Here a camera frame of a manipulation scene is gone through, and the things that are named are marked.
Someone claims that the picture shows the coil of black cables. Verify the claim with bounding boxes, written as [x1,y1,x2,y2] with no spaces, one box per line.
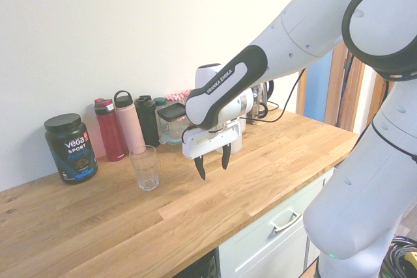
[381,235,417,278]

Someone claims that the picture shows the glass food container teal clips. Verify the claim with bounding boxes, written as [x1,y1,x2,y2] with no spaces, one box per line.
[158,130,184,152]

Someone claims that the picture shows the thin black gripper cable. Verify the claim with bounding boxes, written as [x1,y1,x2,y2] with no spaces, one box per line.
[244,68,306,124]

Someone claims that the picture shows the white cabinet drawer front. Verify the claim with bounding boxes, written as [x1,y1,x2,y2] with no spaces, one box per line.
[218,167,336,278]

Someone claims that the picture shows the yellow plastic object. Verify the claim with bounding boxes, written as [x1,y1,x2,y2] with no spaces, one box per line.
[403,251,417,272]

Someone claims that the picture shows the black cable with connector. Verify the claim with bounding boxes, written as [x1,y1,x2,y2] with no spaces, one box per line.
[343,46,358,70]

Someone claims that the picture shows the black shaker bottle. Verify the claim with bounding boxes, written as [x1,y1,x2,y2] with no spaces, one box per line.
[134,95,160,148]

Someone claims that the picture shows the clear drinking glass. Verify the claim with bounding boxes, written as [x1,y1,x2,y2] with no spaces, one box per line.
[128,145,160,192]

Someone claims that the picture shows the jar with red checkered lid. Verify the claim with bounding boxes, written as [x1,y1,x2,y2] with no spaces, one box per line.
[165,89,193,105]

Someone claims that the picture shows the red water bottle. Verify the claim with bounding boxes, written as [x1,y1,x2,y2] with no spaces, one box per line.
[94,98,126,162]

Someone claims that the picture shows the dark appliance under counter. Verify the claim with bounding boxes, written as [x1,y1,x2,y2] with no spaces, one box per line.
[175,248,219,278]

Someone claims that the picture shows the silver drawer handle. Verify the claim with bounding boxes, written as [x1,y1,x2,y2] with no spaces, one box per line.
[269,210,302,234]

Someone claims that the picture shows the jar with dark green lid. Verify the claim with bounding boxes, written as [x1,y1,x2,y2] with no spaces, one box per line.
[152,96,168,119]

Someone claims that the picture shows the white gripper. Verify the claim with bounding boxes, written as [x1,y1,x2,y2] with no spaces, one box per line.
[181,120,246,181]

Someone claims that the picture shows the wooden door frame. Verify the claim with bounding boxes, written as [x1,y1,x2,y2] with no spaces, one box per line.
[305,0,397,135]

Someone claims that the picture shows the stainless electric kettle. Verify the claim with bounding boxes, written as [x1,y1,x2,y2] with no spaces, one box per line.
[250,79,275,119]

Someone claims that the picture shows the black Vega protein tub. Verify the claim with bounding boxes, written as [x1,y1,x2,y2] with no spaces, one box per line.
[44,113,99,185]

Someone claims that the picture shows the pink water bottle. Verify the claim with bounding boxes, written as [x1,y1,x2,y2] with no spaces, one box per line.
[113,90,147,155]

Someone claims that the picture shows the square glass jar black lid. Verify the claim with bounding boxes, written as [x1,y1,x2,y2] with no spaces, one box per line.
[156,102,187,142]

